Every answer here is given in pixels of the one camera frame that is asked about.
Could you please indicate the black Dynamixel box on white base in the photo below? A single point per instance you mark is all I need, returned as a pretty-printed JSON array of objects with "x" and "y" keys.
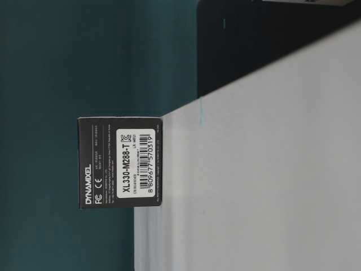
[{"x": 119, "y": 162}]

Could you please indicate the white base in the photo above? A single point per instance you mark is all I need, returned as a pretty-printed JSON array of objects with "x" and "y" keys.
[{"x": 264, "y": 173}]

